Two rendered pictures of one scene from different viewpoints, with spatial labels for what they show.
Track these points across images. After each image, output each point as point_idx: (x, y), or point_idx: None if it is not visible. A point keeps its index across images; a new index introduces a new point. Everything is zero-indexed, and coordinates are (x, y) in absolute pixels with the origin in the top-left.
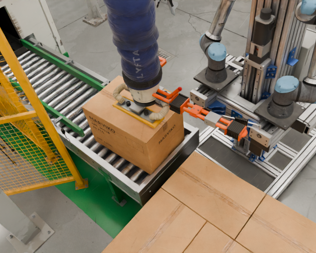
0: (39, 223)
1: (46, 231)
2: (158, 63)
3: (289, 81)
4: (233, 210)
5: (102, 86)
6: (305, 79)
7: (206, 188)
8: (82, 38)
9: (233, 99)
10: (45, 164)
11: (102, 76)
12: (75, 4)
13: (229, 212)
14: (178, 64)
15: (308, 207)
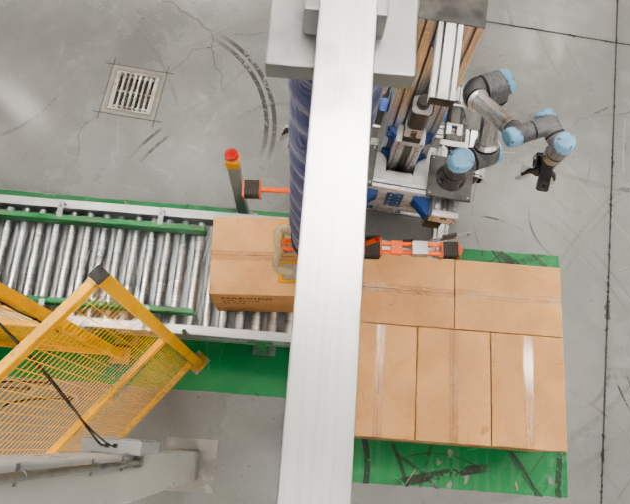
0: (188, 445)
1: (207, 446)
2: None
3: (464, 156)
4: (435, 298)
5: (160, 226)
6: (479, 148)
7: (394, 290)
8: None
9: (385, 179)
10: (161, 378)
11: (70, 173)
12: None
13: (433, 302)
14: (184, 88)
15: (472, 227)
